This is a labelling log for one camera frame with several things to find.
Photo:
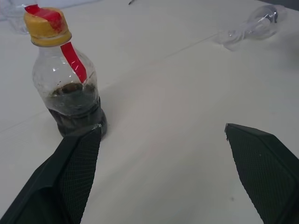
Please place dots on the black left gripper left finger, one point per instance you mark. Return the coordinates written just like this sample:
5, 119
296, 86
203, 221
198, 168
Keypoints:
58, 177

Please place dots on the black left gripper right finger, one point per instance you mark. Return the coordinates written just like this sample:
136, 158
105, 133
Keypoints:
266, 172

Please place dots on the small bottle with red label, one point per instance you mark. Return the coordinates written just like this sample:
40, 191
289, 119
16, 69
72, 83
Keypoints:
65, 102

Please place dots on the clear glass tumbler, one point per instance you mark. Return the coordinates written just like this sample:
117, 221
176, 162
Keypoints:
14, 18

